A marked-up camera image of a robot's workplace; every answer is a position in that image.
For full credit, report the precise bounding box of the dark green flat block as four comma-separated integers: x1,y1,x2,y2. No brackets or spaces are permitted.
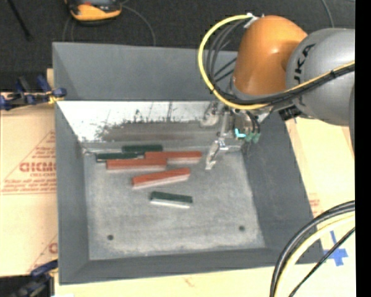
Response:
149,191,194,210
121,144,164,155
95,152,143,163

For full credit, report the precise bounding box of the grey metal bin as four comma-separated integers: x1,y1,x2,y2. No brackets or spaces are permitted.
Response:
51,41,324,284

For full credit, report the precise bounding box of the red-brown flat block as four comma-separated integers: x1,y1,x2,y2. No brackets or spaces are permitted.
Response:
144,150,203,165
130,166,192,190
105,157,168,173

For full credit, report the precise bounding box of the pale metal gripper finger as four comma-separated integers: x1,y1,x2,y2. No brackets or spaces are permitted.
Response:
199,103,221,128
205,139,229,171

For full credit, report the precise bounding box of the brown cardboard board, red print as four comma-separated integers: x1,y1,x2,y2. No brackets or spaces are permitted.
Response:
0,68,356,278

